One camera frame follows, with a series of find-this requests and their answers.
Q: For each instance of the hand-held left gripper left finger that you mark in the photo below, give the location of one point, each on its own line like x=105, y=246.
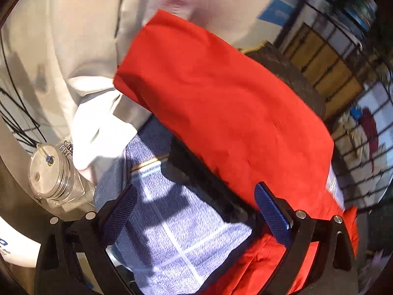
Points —
x=118, y=218

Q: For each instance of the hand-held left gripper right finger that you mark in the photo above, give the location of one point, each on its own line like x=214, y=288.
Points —
x=274, y=218

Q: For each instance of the red puffer jacket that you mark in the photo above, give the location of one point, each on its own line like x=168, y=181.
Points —
x=230, y=98

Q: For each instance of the blue checked blanket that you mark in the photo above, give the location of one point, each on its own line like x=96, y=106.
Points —
x=172, y=221

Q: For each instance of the clear plastic jar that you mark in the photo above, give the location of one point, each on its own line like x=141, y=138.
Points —
x=52, y=172

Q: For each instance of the white cloth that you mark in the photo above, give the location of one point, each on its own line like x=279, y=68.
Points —
x=101, y=123

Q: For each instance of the white round container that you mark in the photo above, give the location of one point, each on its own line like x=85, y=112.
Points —
x=18, y=239

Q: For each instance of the dark red hanging cloth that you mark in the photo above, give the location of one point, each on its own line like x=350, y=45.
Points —
x=370, y=129

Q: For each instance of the black quilted jacket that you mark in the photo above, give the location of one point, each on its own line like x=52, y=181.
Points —
x=291, y=73

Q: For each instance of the yellow wooden panel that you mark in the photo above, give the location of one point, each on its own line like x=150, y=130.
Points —
x=325, y=67

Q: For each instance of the person's beige hoodie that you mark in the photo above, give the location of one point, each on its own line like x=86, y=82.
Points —
x=76, y=30

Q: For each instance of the black iron railing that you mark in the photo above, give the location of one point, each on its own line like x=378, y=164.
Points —
x=333, y=21

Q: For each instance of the colourful book stack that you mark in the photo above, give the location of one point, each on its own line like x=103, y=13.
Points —
x=362, y=10

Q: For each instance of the blue and white wall poster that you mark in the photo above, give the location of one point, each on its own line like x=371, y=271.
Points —
x=278, y=9

